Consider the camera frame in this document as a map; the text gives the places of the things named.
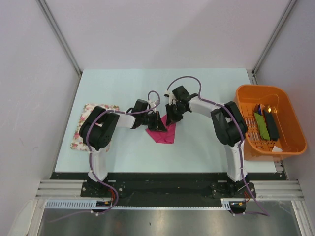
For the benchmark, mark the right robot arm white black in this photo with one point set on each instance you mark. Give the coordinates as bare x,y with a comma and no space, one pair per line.
229,125

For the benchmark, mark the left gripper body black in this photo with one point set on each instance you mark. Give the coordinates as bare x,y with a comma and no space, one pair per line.
150,120

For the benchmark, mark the green napkin in basin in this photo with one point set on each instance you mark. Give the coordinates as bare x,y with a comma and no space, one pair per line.
262,126

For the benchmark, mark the floral cloth mat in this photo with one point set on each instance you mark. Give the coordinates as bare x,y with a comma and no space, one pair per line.
77,140

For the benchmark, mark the aluminium corner post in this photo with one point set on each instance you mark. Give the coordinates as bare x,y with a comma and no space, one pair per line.
275,34
44,7

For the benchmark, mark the pink paper napkin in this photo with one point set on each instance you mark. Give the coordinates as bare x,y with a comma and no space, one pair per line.
164,137

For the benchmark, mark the orange plastic basin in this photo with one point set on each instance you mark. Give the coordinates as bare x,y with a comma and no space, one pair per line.
291,142

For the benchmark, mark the aluminium rail frame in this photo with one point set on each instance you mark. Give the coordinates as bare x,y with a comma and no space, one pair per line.
265,190

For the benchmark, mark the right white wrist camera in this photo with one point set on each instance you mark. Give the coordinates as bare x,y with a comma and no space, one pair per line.
171,97

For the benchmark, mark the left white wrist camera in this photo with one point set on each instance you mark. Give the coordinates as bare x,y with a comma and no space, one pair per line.
153,104

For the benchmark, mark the black napkin in basin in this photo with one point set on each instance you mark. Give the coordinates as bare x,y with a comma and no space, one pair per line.
271,126

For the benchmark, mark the white cable duct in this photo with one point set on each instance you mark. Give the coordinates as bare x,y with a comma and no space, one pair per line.
100,205

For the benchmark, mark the right aluminium corner post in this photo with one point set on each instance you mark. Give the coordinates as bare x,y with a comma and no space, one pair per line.
275,34

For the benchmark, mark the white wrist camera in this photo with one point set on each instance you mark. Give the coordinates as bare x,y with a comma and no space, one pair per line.
171,97
153,104

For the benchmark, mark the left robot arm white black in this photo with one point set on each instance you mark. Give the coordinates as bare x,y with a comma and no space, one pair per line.
98,129

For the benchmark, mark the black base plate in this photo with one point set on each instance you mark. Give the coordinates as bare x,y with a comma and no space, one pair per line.
159,190

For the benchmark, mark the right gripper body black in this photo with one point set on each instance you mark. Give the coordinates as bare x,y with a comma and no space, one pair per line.
176,111

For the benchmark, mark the left aluminium corner post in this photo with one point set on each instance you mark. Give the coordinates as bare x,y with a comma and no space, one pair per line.
44,7

